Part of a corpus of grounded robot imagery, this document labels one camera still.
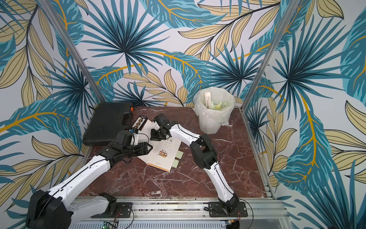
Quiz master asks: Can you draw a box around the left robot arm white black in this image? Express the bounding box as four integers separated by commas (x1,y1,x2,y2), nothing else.
25,130,153,229

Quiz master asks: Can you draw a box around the green sticky note bottom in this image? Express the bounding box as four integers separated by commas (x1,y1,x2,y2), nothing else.
172,159,180,168

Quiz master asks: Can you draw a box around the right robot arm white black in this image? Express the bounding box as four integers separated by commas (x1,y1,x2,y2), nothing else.
150,114,239,216

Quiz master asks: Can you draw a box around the green sticky note middle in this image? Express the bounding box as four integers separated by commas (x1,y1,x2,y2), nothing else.
175,150,184,159

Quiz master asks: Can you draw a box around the aluminium rail frame front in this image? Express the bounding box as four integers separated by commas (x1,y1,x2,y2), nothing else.
70,197,294,229

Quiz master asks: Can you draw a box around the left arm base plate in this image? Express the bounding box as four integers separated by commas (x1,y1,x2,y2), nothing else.
91,202,133,219

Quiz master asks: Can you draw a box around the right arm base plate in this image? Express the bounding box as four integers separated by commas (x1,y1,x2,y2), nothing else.
204,202,248,218

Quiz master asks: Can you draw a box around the orange children's book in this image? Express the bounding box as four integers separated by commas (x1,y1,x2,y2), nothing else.
135,120,181,172

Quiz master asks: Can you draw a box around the black plastic tool case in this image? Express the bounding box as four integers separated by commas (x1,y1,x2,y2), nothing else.
83,102,134,147

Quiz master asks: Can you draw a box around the green sticky note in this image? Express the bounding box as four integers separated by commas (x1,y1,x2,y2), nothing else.
175,150,184,159
172,159,180,168

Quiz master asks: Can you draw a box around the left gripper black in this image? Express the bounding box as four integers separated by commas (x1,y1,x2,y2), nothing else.
122,141,153,157

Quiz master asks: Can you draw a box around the white trash bin with bag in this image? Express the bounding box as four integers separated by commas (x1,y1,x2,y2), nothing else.
193,87,235,135

